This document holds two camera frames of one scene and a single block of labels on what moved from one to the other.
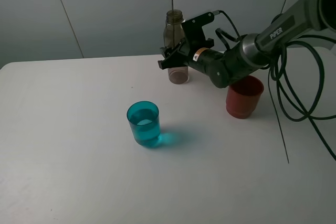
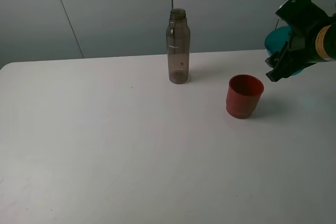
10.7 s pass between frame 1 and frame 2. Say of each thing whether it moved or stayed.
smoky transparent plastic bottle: stayed
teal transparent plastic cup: moved
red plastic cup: stayed
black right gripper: moved
